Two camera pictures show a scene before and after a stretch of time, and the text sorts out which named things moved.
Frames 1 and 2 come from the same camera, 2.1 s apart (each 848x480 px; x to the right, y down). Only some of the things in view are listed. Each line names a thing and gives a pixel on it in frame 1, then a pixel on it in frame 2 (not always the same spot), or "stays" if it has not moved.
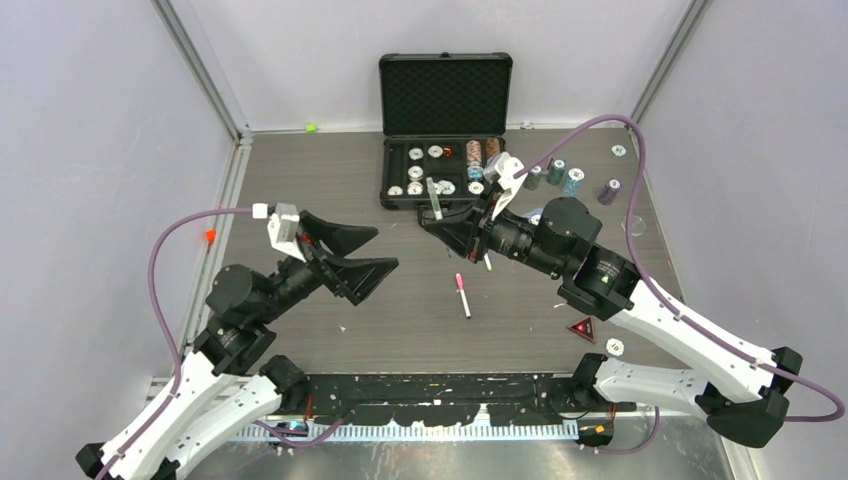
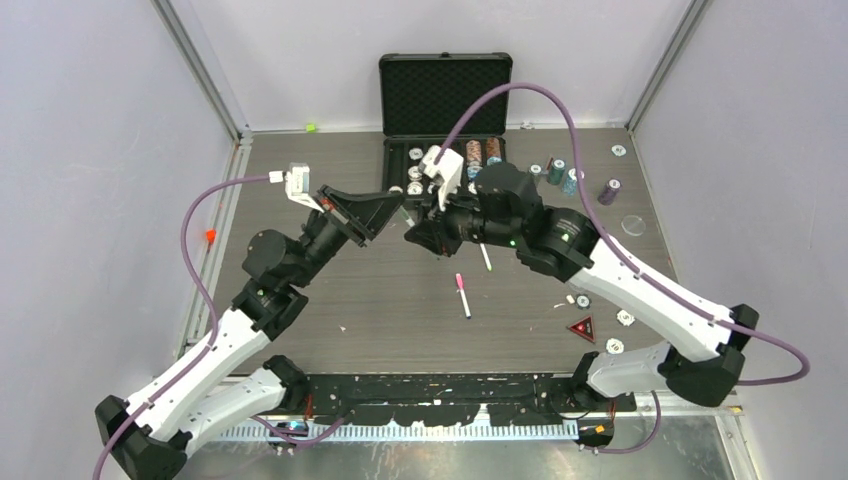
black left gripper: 357,276 to 371,213
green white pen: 434,198 to 406,216
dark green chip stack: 533,177 stays
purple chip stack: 606,197 stays
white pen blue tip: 461,289 stays
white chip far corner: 619,150 stays
